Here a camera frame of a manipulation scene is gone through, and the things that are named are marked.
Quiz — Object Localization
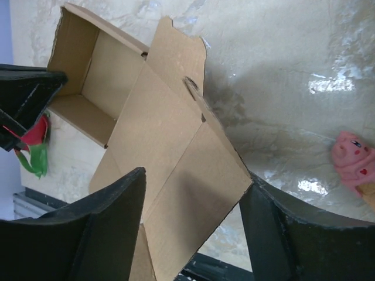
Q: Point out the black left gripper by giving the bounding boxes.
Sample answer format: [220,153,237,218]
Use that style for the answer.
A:
[1,64,68,152]

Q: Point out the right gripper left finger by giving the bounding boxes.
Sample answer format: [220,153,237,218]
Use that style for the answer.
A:
[1,167,146,280]

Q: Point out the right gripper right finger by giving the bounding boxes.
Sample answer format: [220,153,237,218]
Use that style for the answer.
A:
[240,181,374,280]

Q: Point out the brown cardboard box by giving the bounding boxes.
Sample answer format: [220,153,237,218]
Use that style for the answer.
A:
[48,3,252,280]

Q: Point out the red dragon fruit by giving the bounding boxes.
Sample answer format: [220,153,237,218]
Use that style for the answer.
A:
[14,111,50,179]

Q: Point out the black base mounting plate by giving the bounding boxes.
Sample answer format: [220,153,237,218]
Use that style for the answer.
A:
[23,187,254,281]

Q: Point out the pink toy ice cream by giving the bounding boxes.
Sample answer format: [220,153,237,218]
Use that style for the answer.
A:
[331,131,374,209]

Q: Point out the aluminium frame rail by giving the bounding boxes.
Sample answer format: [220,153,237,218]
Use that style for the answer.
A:
[13,192,55,220]

